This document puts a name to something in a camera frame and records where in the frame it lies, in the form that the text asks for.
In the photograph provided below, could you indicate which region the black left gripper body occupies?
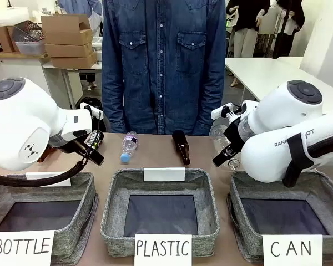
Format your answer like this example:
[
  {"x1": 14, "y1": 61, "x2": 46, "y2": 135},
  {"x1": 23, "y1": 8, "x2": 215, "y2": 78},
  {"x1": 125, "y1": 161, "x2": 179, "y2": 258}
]
[{"x1": 55, "y1": 138, "x2": 97, "y2": 163}]

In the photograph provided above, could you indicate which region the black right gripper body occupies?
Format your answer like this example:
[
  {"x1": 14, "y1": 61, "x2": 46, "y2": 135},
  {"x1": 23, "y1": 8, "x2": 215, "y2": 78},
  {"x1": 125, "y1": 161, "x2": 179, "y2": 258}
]
[{"x1": 223, "y1": 120, "x2": 246, "y2": 153}]

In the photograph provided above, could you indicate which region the large clear plastic bottle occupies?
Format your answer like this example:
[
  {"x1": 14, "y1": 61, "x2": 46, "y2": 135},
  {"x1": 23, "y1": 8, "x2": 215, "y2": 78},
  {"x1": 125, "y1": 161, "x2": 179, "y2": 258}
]
[{"x1": 209, "y1": 123, "x2": 241, "y2": 170}]

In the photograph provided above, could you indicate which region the multicoloured drink can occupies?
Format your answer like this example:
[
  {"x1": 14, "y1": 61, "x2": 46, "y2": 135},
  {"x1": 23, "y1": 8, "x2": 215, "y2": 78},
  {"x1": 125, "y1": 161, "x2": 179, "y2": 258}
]
[{"x1": 84, "y1": 131, "x2": 105, "y2": 151}]

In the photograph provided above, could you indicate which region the small clear plastic water bottle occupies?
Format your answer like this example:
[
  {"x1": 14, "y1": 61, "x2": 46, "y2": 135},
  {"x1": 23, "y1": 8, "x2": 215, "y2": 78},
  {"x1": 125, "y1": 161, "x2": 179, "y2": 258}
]
[{"x1": 119, "y1": 130, "x2": 139, "y2": 163}]

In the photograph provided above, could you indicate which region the grey fabric basket can label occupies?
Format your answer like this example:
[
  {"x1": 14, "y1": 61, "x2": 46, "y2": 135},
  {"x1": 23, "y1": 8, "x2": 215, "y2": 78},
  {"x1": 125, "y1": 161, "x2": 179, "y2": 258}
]
[{"x1": 226, "y1": 169, "x2": 333, "y2": 263}]

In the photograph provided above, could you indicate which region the grey fabric basket bottle label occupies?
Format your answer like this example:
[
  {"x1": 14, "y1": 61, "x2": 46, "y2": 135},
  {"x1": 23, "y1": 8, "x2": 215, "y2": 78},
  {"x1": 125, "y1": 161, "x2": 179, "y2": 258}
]
[{"x1": 0, "y1": 171, "x2": 99, "y2": 266}]

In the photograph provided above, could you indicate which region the grey fabric basket plastic label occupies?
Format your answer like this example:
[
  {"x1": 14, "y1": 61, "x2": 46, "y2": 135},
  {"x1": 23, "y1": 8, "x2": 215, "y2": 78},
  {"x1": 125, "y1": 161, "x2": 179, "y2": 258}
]
[{"x1": 100, "y1": 167, "x2": 220, "y2": 257}]

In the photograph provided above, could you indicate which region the white paper sign CAN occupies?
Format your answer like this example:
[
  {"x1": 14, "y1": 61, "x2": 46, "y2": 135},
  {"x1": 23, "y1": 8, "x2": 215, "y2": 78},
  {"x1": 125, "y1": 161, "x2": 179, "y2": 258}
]
[{"x1": 262, "y1": 234, "x2": 324, "y2": 266}]

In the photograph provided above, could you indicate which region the blank white card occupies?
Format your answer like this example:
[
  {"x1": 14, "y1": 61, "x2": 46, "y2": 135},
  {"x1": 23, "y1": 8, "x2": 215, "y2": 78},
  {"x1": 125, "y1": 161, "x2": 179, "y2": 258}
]
[
  {"x1": 25, "y1": 171, "x2": 72, "y2": 187},
  {"x1": 143, "y1": 167, "x2": 186, "y2": 182}
]

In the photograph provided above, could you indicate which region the black backpack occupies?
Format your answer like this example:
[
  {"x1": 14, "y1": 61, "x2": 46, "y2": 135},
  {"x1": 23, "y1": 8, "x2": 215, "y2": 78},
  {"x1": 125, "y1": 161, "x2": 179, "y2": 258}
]
[{"x1": 75, "y1": 96, "x2": 106, "y2": 132}]

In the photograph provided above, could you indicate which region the white table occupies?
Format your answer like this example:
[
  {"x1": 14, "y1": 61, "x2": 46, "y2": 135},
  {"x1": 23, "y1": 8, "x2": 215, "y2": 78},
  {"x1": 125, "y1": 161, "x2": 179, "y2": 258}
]
[{"x1": 225, "y1": 57, "x2": 333, "y2": 115}]

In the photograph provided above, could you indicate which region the flat cardboard box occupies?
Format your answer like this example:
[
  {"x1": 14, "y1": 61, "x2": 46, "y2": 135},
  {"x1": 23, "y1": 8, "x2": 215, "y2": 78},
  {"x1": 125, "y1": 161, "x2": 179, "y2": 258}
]
[
  {"x1": 51, "y1": 52, "x2": 97, "y2": 69},
  {"x1": 45, "y1": 43, "x2": 94, "y2": 58},
  {"x1": 43, "y1": 28, "x2": 94, "y2": 46}
]

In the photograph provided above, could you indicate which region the person in denim shirt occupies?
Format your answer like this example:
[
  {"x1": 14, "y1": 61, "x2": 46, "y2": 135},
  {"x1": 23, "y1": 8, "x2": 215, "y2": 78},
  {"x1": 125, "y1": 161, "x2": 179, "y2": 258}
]
[{"x1": 101, "y1": 0, "x2": 227, "y2": 136}]

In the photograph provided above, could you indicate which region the white paper sign PLASTIC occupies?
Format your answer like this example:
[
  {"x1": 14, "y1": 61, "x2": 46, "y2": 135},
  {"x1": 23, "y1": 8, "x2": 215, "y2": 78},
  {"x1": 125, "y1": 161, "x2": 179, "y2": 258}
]
[{"x1": 134, "y1": 234, "x2": 193, "y2": 266}]

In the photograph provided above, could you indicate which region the clear plastic tub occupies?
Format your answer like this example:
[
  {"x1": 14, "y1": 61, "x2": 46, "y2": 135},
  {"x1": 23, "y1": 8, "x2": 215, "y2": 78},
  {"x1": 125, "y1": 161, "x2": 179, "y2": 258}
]
[{"x1": 16, "y1": 40, "x2": 47, "y2": 55}]

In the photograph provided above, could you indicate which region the wooden shelf board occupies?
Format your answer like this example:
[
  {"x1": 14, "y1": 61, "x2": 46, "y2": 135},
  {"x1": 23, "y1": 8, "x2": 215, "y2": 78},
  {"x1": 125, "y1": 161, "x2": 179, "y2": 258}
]
[{"x1": 0, "y1": 52, "x2": 49, "y2": 59}]

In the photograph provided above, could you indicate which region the white paper sign BOTTLE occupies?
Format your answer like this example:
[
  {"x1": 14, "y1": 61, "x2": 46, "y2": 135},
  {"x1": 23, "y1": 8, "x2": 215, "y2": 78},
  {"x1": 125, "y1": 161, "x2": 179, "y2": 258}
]
[{"x1": 0, "y1": 229, "x2": 56, "y2": 266}]

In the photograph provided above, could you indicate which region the black tripod pole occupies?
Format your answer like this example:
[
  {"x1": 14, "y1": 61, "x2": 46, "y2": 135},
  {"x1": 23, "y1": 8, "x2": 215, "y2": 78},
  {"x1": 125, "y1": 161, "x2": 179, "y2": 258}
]
[{"x1": 271, "y1": 0, "x2": 292, "y2": 59}]

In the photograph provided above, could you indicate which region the bystander in black top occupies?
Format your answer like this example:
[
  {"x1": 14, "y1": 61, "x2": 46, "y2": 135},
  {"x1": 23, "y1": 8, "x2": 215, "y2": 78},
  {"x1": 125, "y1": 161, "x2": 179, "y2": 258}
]
[{"x1": 226, "y1": 0, "x2": 270, "y2": 58}]

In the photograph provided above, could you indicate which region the open cardboard box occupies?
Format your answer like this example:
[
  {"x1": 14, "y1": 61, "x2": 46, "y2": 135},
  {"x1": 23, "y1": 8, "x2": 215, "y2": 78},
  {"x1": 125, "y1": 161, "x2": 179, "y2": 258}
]
[{"x1": 41, "y1": 14, "x2": 92, "y2": 35}]

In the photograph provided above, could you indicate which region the small cardboard box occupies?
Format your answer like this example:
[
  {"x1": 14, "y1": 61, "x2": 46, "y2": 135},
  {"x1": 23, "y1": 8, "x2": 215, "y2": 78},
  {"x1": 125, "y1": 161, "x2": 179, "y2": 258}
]
[{"x1": 0, "y1": 25, "x2": 20, "y2": 53}]

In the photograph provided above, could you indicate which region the bystander in black jacket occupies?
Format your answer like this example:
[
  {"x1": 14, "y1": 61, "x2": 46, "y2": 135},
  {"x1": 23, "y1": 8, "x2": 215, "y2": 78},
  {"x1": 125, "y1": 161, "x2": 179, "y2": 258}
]
[{"x1": 274, "y1": 0, "x2": 306, "y2": 56}]

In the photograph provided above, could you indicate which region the bystander in blue shirt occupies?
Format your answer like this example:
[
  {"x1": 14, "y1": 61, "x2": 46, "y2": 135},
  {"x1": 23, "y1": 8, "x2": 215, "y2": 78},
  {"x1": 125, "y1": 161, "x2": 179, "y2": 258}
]
[{"x1": 58, "y1": 0, "x2": 103, "y2": 37}]

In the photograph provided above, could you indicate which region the white foam block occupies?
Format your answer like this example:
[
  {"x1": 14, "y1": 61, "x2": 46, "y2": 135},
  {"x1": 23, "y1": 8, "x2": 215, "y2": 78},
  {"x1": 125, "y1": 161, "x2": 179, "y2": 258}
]
[{"x1": 0, "y1": 7, "x2": 31, "y2": 27}]

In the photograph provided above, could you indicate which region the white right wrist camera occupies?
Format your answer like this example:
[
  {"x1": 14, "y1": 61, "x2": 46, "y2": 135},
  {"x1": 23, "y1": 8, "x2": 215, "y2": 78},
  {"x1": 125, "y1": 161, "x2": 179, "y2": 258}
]
[{"x1": 211, "y1": 102, "x2": 243, "y2": 125}]

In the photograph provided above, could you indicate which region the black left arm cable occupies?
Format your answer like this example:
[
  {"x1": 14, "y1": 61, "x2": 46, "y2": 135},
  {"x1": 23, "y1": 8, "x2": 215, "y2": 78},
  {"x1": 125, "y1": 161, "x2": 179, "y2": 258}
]
[{"x1": 0, "y1": 157, "x2": 90, "y2": 187}]

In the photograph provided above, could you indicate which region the black right arm cable sleeve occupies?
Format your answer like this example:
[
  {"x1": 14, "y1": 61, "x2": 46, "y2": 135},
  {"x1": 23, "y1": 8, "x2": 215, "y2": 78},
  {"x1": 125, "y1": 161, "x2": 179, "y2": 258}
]
[{"x1": 282, "y1": 132, "x2": 333, "y2": 188}]

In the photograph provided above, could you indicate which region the dark wire mesh basket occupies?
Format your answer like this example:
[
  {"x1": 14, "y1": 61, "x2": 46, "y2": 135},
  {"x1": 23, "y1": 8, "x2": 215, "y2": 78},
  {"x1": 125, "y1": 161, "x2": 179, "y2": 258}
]
[{"x1": 12, "y1": 21, "x2": 45, "y2": 42}]

